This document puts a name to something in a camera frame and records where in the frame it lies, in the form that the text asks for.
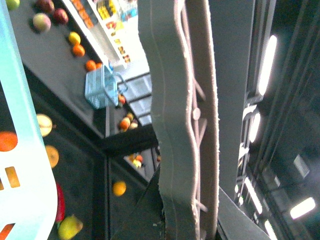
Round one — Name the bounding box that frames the large light blue basket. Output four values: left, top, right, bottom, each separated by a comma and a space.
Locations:
0, 0, 57, 240

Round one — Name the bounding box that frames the orange on right tray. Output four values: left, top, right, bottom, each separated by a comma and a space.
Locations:
112, 181, 127, 197

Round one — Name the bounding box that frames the grey basket handle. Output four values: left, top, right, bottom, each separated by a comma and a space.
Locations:
138, 0, 219, 240

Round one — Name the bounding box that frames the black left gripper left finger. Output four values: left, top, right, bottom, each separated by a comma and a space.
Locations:
111, 169, 270, 240

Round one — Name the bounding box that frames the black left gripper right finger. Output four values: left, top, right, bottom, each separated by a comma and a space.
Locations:
209, 0, 255, 198

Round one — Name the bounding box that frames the yellow green pear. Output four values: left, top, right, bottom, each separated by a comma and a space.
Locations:
57, 215, 84, 240

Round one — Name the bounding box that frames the dark red apple rear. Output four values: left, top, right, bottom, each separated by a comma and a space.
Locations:
53, 8, 69, 25

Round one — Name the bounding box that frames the red chili pepper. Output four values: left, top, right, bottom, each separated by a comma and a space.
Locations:
55, 183, 66, 223

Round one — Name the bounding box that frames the yellow orange fruit rear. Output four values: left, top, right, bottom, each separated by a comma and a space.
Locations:
68, 31, 81, 46

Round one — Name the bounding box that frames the orange rear centre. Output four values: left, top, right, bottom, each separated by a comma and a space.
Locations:
72, 44, 86, 57

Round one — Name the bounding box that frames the golden round pear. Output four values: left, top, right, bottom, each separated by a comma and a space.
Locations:
45, 145, 60, 169

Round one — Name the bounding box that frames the small blue basket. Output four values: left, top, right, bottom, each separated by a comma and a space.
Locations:
84, 64, 129, 110

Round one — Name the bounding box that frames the small tangerine centre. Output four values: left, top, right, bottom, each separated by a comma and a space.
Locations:
0, 131, 18, 152

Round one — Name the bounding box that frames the white goods shelf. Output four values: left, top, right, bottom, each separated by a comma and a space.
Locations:
62, 0, 147, 69

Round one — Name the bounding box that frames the orange beside small basket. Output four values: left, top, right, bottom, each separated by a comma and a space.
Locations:
85, 60, 97, 72

